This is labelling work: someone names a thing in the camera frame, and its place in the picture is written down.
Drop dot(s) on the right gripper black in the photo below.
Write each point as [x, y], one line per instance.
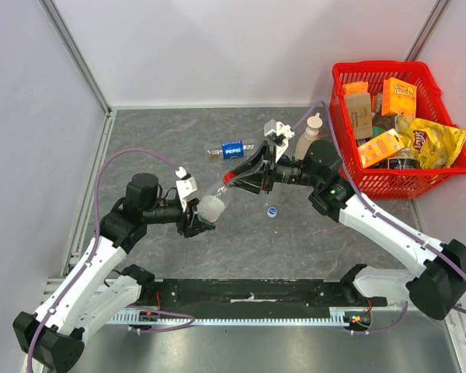
[268, 176]

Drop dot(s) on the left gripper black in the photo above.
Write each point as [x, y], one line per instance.
[194, 225]

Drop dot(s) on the red label water bottle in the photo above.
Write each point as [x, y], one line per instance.
[215, 201]

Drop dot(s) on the red bottle cap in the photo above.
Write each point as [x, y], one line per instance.
[228, 177]

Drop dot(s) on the blue white Pocari cap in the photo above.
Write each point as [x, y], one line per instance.
[271, 212]

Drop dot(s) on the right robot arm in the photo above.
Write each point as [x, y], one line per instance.
[434, 275]

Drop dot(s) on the Pepsi bottle blue label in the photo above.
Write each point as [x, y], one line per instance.
[229, 149]

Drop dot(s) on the beige nozzle bottle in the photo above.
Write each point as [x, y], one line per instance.
[310, 134]

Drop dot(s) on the brown cardboard box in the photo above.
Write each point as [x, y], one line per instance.
[360, 115]

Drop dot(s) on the small orange box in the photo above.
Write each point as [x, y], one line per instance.
[355, 87]

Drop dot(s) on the orange snack box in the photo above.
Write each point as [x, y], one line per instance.
[379, 148]

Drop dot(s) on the dark jar in basket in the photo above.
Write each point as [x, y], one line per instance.
[402, 160]

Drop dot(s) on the orange Sugar Daddy box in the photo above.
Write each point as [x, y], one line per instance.
[399, 98]

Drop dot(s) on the yellow Lays chip bag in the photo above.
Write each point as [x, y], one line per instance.
[434, 145]

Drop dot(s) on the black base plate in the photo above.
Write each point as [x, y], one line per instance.
[254, 299]

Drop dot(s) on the aluminium frame rail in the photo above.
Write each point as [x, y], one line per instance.
[61, 27]

